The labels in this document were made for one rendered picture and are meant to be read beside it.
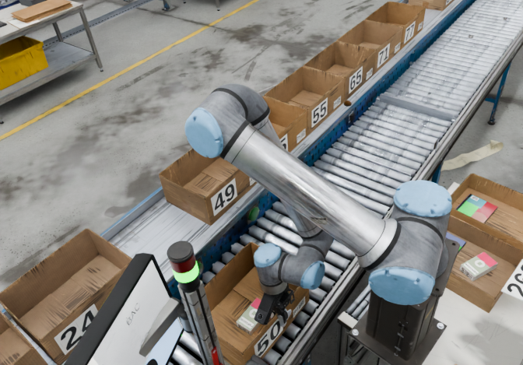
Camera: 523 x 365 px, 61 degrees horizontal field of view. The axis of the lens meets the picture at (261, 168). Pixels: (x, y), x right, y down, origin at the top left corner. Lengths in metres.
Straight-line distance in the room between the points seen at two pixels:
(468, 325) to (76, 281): 1.52
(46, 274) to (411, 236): 1.36
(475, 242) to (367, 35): 1.81
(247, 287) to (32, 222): 2.23
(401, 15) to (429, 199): 2.59
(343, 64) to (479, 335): 1.90
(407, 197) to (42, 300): 1.42
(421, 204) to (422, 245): 0.12
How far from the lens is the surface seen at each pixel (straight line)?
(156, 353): 1.17
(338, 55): 3.10
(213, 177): 2.22
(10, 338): 1.95
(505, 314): 2.00
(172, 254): 0.89
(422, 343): 1.83
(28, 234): 3.71
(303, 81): 2.81
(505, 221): 2.31
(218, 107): 1.11
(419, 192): 1.29
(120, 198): 3.65
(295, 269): 1.40
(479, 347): 1.89
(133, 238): 2.06
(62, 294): 1.98
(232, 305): 1.89
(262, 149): 1.09
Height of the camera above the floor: 2.32
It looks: 40 degrees down
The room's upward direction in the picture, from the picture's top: 6 degrees counter-clockwise
